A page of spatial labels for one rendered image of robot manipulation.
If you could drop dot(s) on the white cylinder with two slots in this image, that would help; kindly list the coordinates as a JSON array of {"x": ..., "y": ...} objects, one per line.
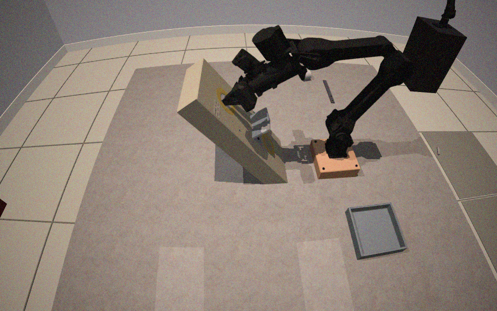
[{"x": 222, "y": 96}]

